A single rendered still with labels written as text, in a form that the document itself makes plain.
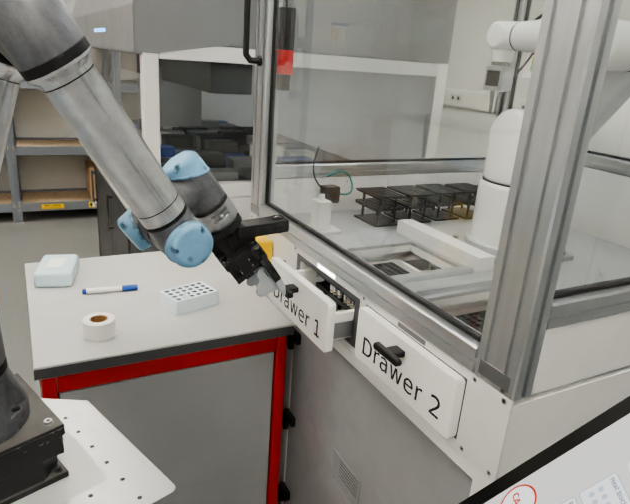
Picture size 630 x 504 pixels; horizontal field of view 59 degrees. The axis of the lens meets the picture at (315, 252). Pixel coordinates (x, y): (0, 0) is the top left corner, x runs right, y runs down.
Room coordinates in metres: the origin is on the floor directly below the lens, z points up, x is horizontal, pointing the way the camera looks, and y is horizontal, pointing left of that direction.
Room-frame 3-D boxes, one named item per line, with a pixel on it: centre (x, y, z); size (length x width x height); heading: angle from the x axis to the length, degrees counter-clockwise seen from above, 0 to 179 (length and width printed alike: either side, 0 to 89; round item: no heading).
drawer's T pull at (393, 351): (0.87, -0.15, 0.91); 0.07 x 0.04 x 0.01; 29
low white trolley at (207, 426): (1.37, 0.44, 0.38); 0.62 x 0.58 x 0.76; 29
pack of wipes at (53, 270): (1.41, 0.71, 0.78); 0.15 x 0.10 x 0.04; 16
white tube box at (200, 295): (1.31, 0.32, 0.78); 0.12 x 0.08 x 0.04; 136
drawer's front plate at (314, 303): (1.13, 0.03, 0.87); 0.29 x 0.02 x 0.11; 29
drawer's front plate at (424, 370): (0.88, -0.17, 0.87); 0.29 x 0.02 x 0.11; 29
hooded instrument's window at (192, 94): (2.82, 0.51, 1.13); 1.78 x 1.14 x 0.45; 29
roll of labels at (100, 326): (1.11, 0.47, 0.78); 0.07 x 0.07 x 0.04
